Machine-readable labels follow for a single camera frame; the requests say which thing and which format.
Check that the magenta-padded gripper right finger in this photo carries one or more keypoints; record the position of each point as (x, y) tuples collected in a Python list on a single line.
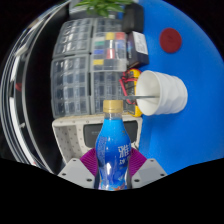
[(150, 171)]

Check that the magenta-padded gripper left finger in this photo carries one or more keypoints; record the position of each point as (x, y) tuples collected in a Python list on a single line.
[(75, 171)]

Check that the blue drink bottle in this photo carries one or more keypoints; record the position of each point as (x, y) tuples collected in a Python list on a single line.
[(113, 150)]

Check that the white pegboard tray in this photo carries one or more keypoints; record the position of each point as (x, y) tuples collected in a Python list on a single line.
[(70, 140)]

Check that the thin stir stick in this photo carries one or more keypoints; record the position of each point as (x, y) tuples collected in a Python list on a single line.
[(143, 97)]

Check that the white ribbed paper cup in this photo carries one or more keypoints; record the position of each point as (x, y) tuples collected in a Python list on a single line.
[(170, 93)]

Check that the dark overhead workbench shelf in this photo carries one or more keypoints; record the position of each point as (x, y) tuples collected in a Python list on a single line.
[(36, 100)]

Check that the grey small-parts drawer cabinet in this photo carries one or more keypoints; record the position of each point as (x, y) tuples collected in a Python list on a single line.
[(108, 25), (72, 38), (70, 86), (105, 90)]

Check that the yellow multimeter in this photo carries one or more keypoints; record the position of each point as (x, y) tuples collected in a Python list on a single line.
[(135, 73)]

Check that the black box with white label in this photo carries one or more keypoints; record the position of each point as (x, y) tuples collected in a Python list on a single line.
[(138, 48)]

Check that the flat round red coaster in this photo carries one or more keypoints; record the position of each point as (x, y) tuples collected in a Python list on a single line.
[(170, 40)]

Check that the black flat case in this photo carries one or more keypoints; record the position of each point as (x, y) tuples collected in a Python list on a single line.
[(133, 18)]

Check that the green potted plant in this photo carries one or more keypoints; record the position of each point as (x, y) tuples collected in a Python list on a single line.
[(103, 6)]

